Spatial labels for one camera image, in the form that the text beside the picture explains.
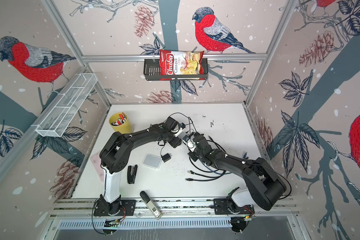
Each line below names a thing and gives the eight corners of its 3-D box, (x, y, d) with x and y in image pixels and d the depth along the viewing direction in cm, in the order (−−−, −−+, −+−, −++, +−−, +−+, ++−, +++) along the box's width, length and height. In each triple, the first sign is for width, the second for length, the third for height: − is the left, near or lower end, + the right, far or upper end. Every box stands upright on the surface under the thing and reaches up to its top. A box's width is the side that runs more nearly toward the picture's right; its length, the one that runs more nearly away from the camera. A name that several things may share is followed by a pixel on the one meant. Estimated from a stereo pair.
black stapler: (125, 183, 83) (124, 182, 81) (129, 166, 90) (128, 164, 87) (134, 183, 83) (132, 182, 81) (137, 166, 90) (136, 164, 87)
